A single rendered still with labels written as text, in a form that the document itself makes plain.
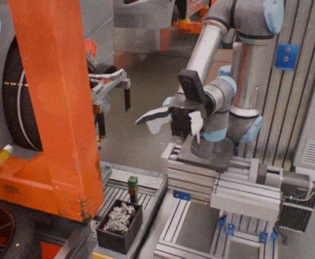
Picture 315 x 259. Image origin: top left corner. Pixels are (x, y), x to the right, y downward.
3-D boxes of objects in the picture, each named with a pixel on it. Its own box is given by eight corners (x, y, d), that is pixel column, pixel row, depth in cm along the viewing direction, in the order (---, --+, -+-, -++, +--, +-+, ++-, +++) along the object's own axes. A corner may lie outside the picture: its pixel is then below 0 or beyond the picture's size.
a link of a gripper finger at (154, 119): (139, 141, 70) (174, 132, 72) (135, 119, 67) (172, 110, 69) (135, 136, 72) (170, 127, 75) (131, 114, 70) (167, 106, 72)
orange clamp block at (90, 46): (83, 57, 174) (86, 43, 175) (95, 58, 172) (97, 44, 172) (77, 53, 167) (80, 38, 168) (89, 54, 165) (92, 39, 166)
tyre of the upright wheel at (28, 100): (64, 142, 212) (72, 50, 203) (92, 147, 205) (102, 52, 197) (-11, 156, 149) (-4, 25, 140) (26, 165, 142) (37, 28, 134)
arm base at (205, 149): (226, 143, 135) (228, 124, 130) (220, 161, 123) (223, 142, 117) (194, 137, 139) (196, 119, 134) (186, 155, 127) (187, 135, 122)
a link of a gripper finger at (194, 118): (207, 152, 62) (201, 133, 70) (206, 127, 59) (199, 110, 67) (193, 154, 62) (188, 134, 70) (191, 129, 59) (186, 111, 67)
